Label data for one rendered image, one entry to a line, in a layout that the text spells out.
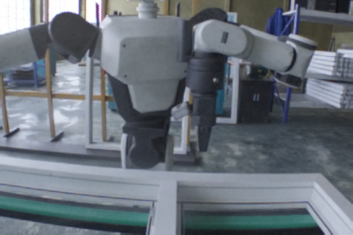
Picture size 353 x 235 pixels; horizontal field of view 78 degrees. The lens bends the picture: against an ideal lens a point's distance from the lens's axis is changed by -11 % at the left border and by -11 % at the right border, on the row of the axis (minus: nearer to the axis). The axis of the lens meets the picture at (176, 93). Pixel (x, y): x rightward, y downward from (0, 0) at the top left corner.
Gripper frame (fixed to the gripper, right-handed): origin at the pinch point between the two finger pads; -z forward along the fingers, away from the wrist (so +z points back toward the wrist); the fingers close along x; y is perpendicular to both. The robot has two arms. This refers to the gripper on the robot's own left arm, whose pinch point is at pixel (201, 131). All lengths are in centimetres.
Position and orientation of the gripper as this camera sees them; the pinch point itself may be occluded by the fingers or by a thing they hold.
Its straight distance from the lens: 60.3
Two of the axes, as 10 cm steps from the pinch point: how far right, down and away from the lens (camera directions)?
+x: 0.2, -2.1, 9.8
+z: 0.4, -9.8, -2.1
